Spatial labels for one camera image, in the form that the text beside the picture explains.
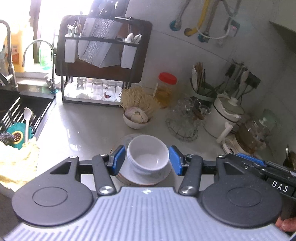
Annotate thick grey faucet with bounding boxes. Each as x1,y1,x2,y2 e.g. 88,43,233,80
0,20,19,90

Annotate beige bristle bundle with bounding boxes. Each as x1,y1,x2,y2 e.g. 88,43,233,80
120,87,161,116

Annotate thin chrome faucet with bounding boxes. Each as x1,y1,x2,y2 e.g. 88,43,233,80
23,40,57,93

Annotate black dish rack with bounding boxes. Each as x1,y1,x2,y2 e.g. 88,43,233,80
61,35,142,106

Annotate white lidded jug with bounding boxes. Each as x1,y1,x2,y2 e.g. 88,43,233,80
203,94,244,143

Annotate steel wool scrubber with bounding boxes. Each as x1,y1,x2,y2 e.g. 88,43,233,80
0,132,12,145

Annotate clear jar with red lid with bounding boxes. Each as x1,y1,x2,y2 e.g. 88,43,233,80
154,72,178,109

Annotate white plastic spoon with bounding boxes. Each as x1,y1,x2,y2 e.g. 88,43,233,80
23,107,33,143

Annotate yellow dish cloth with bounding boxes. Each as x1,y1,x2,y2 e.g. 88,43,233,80
0,137,40,189

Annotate clear drinking glass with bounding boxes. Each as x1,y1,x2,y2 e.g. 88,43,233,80
91,79,103,100
76,77,88,92
105,81,117,101

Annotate small white garlic bowl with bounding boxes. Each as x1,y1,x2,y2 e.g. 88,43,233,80
122,111,152,129

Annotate yellow hose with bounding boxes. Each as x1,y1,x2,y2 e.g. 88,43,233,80
184,0,211,36

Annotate leaf print plate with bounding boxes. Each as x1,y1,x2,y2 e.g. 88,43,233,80
110,133,173,186

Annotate plain white bowl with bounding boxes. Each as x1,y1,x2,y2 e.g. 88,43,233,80
127,136,170,173

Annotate white kettle base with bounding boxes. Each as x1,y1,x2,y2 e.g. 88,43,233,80
221,133,264,156

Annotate hanging kitchen utensils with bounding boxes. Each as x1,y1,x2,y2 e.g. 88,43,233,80
225,62,251,98

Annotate hammered steel cleaver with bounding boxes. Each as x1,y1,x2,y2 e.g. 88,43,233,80
82,0,121,67

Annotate black sink drying rack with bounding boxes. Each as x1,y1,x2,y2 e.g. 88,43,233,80
0,96,52,139

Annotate set of clear glass cups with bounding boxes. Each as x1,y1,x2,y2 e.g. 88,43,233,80
165,97,212,137

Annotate glass kettle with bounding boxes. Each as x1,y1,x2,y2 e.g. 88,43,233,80
236,109,277,153

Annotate grey hose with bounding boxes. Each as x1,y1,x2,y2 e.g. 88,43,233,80
177,0,192,24

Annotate bunch of chopsticks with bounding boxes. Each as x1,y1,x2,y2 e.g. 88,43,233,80
192,61,206,93

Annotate green and white chopstick holder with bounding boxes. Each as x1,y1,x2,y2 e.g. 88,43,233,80
190,79,218,102

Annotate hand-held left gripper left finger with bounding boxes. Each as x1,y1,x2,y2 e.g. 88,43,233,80
50,145,126,195

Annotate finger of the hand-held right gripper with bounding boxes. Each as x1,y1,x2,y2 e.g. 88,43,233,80
264,161,296,177
225,152,267,180

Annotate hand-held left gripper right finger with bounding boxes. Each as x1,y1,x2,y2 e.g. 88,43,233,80
169,145,248,195

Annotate metal utensil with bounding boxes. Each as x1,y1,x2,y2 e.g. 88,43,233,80
67,20,81,37

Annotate yellow detergent bottle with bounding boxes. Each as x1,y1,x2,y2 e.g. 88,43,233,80
9,23,27,72

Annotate garlic bulbs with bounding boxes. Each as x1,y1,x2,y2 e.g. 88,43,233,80
125,107,148,123

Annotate white hose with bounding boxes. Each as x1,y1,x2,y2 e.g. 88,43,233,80
196,16,234,43

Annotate green bottle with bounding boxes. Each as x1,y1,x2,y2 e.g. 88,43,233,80
39,44,52,69

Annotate wire basket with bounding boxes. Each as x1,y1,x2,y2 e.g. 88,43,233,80
165,116,199,142

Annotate teal flower-shaped scrubber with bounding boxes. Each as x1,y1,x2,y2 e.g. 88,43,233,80
6,123,35,149

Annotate white wall device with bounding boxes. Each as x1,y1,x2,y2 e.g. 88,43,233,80
225,17,241,37

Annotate brown cutting board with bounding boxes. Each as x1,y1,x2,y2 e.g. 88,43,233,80
55,15,152,82

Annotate person's right hand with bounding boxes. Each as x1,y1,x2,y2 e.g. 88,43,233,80
275,217,296,232

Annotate plain steel cleaver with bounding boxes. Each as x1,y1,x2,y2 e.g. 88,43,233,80
98,25,122,68

